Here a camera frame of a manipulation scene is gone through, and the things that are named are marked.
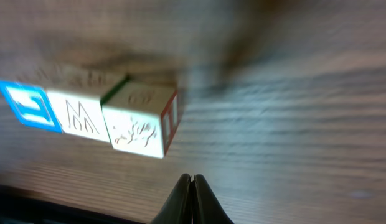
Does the blue faced wooden letter block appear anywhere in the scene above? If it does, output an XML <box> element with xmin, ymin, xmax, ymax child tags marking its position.
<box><xmin>0</xmin><ymin>64</ymin><xmax>62</xmax><ymax>133</ymax></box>

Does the wooden block with fish drawing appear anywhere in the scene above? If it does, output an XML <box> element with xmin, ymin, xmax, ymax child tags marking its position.
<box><xmin>102</xmin><ymin>81</ymin><xmax>180</xmax><ymax>159</ymax></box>

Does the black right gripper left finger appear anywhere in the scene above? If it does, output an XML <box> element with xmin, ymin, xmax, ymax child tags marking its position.
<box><xmin>150</xmin><ymin>174</ymin><xmax>192</xmax><ymax>224</ymax></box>

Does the wooden block with M outline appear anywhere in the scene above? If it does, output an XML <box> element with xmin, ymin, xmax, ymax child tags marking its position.
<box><xmin>46</xmin><ymin>70</ymin><xmax>127</xmax><ymax>142</ymax></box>

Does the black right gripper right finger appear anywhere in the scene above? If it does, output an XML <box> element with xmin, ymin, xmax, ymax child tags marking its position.
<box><xmin>191</xmin><ymin>174</ymin><xmax>233</xmax><ymax>224</ymax></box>

